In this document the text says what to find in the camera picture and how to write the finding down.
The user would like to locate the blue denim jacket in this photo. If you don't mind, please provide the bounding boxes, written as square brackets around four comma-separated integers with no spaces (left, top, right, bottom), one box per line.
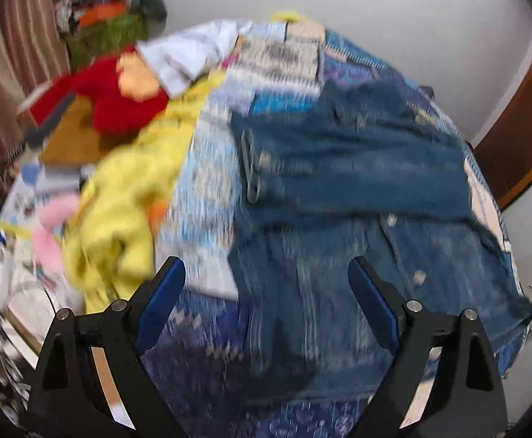
[228,82,532,403]

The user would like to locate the blue patchwork bedspread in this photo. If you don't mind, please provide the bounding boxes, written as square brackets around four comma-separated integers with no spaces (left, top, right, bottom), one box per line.
[143,20,532,437]

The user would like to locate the yellow blanket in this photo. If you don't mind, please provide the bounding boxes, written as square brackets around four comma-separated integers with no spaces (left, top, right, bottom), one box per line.
[60,11,313,316]

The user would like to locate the red orange plush garment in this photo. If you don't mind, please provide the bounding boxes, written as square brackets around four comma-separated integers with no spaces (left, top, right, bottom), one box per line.
[27,46,169,137]

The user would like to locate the green patterned cloth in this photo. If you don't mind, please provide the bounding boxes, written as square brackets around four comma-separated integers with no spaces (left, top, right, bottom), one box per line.
[65,14,148,71]

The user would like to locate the white shirt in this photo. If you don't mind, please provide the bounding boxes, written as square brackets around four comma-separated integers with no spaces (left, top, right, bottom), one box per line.
[135,20,252,99]

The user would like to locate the wooden door frame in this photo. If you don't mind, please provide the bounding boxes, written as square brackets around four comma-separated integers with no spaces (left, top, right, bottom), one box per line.
[474,64,532,209]

